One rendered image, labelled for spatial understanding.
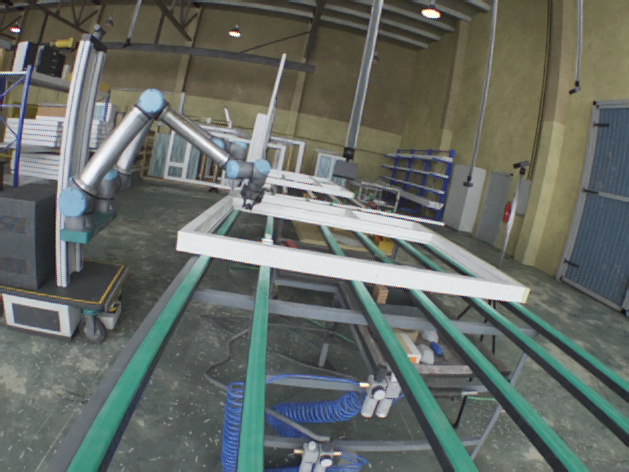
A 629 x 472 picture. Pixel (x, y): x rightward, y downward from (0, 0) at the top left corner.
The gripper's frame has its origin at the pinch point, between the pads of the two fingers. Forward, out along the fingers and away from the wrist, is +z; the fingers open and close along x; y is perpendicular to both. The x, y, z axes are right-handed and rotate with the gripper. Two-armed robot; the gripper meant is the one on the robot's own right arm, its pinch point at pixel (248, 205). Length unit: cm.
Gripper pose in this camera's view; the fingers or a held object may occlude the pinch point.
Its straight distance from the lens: 209.8
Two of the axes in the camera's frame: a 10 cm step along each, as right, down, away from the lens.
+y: 1.9, -7.2, 6.7
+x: -9.1, -3.8, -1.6
